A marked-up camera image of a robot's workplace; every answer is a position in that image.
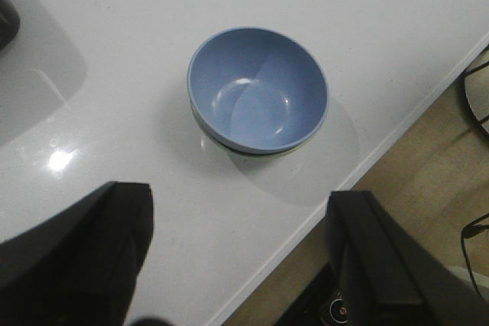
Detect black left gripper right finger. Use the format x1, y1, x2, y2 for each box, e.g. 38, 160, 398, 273
327, 191, 488, 325

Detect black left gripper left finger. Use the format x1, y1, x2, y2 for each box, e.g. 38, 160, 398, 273
1, 182, 154, 325

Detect blue bowl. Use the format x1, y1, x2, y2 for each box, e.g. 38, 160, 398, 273
186, 27, 330, 149

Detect black and chrome four-slot toaster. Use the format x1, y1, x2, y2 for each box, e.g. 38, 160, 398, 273
0, 0, 21, 50

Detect black cable on floor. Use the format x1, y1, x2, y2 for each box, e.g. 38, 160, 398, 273
460, 41, 489, 300

